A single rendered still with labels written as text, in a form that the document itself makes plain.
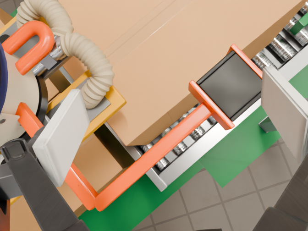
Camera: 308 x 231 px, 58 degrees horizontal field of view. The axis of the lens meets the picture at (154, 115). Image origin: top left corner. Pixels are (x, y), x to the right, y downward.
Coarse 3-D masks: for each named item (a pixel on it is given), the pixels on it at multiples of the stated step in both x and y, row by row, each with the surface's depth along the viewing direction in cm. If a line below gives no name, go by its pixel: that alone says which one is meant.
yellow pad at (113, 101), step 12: (72, 84) 54; (60, 96) 54; (108, 96) 53; (120, 96) 53; (48, 108) 54; (96, 108) 53; (108, 108) 53; (120, 108) 54; (96, 120) 53; (0, 156) 54
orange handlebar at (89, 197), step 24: (24, 24) 43; (48, 48) 43; (24, 72) 43; (24, 120) 42; (192, 120) 39; (168, 144) 39; (72, 168) 40; (144, 168) 39; (96, 192) 41; (120, 192) 39
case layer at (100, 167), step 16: (0, 16) 121; (48, 80) 112; (64, 80) 137; (48, 96) 111; (80, 144) 108; (96, 144) 107; (112, 144) 121; (80, 160) 107; (96, 160) 107; (112, 160) 106; (128, 160) 125; (96, 176) 106; (112, 176) 105; (64, 192) 107; (16, 208) 108; (80, 208) 114; (16, 224) 107; (32, 224) 107
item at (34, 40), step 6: (42, 18) 56; (6, 24) 57; (12, 24) 56; (0, 30) 57; (6, 30) 56; (12, 30) 56; (0, 36) 53; (6, 36) 53; (36, 36) 55; (0, 42) 53; (30, 42) 55; (36, 42) 55; (24, 48) 55; (30, 48) 55; (18, 54) 55; (24, 54) 55
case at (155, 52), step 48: (96, 0) 69; (144, 0) 68; (192, 0) 67; (240, 0) 66; (288, 0) 65; (144, 48) 67; (192, 48) 66; (240, 48) 65; (144, 96) 66; (192, 96) 74; (144, 144) 95
